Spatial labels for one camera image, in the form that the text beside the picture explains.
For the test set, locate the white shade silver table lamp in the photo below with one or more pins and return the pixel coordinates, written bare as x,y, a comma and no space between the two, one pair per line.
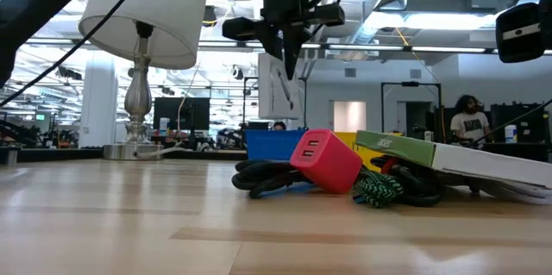
155,12

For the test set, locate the small blue slotted basket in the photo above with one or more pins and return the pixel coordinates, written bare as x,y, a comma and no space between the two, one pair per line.
271,145

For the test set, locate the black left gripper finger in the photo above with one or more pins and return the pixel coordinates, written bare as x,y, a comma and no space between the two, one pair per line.
271,38
294,46

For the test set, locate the yellow slotted basket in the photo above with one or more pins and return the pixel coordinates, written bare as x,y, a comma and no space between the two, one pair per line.
348,139

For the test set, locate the black aluminium table frame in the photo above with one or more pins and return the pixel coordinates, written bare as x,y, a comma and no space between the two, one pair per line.
52,154

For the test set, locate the black computer monitor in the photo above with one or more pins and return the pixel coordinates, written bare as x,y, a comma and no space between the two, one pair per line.
194,113

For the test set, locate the pink USB wall charger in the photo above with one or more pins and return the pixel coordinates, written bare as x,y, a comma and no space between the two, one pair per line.
328,165

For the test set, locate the black partition cabinets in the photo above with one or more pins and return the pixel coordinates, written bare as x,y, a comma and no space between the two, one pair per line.
532,133

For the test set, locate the white canister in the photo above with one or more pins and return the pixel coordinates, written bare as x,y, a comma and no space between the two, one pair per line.
511,134
164,124

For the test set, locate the person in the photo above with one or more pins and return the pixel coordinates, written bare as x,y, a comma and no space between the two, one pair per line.
279,126
470,124

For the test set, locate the black rig stand frame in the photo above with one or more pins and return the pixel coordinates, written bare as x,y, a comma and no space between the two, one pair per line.
409,83

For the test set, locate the white printed product box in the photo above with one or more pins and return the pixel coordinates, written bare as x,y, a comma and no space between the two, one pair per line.
274,94

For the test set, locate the green white acer box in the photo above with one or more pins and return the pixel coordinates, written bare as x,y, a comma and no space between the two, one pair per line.
474,160

